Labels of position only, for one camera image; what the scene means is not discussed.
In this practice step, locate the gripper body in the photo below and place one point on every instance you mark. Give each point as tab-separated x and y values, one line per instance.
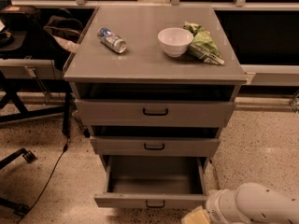
216	206

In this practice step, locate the grey bottom drawer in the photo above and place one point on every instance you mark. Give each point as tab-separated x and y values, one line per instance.
154	182

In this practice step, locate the grey drawer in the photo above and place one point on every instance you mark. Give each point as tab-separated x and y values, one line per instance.
145	146
154	182
154	113

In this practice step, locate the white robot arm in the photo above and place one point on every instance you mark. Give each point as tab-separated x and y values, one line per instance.
250	203

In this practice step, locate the grey middle drawer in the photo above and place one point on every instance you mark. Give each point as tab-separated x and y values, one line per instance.
145	146

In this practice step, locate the grey drawer cabinet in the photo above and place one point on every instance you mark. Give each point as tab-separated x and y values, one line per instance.
145	73

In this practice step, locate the grey top drawer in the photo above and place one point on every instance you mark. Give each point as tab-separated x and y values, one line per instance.
154	113

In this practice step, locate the green chip bag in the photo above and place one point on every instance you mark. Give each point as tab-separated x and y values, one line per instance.
203	47

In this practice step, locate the white bowl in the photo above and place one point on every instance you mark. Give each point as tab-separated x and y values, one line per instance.
175	41

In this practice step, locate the silver blue soda can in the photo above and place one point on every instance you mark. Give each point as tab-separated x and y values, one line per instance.
111	40

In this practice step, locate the side desk with black legs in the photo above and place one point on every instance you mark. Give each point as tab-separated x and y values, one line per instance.
30	62

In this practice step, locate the dark bag on desk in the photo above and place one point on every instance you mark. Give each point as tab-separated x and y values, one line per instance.
65	31

